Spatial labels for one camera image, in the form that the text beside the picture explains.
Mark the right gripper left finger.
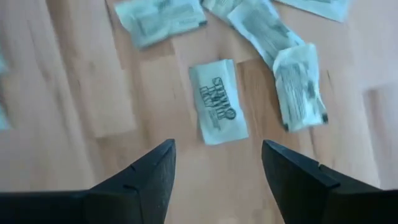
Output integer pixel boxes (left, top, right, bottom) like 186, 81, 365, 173
0, 139, 177, 224

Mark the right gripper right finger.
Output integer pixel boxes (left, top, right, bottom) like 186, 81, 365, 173
261, 139, 398, 224

